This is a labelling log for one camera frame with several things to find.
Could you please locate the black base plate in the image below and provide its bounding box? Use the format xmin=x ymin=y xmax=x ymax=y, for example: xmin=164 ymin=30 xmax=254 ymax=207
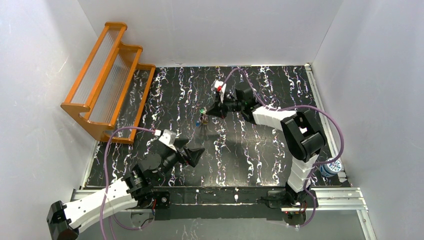
xmin=263 ymin=189 xmax=318 ymax=209
xmin=141 ymin=191 xmax=171 ymax=210

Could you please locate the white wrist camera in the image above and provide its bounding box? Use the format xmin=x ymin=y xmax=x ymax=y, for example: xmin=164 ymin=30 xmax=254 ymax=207
xmin=154 ymin=129 xmax=177 ymax=151
xmin=213 ymin=80 xmax=227 ymax=103

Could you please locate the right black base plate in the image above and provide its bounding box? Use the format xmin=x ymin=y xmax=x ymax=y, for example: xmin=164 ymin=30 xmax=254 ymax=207
xmin=263 ymin=189 xmax=318 ymax=209

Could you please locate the orange wooden rack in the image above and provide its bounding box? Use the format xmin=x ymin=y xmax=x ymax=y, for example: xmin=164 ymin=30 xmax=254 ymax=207
xmin=60 ymin=21 xmax=156 ymax=142

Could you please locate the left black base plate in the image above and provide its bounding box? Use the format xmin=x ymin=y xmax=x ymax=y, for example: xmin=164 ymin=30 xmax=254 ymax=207
xmin=141 ymin=191 xmax=171 ymax=210

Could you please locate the blue white tape roll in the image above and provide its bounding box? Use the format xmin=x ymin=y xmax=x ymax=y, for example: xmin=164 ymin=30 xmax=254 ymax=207
xmin=319 ymin=158 xmax=343 ymax=178

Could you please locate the aluminium frame rail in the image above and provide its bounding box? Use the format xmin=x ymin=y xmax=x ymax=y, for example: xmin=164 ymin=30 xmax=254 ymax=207
xmin=79 ymin=65 xmax=368 ymax=220

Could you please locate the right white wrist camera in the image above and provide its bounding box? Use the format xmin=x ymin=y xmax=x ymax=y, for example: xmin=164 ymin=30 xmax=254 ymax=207
xmin=213 ymin=80 xmax=227 ymax=103

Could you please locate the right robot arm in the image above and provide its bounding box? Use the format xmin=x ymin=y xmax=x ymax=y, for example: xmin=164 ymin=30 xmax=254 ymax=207
xmin=206 ymin=80 xmax=327 ymax=204

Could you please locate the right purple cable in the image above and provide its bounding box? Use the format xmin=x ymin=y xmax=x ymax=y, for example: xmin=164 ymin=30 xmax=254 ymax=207
xmin=220 ymin=67 xmax=345 ymax=229

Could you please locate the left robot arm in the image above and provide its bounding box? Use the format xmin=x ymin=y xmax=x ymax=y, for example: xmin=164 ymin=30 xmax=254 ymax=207
xmin=46 ymin=138 xmax=205 ymax=240

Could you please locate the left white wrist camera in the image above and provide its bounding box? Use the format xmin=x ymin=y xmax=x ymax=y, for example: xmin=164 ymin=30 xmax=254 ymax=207
xmin=154 ymin=129 xmax=177 ymax=151

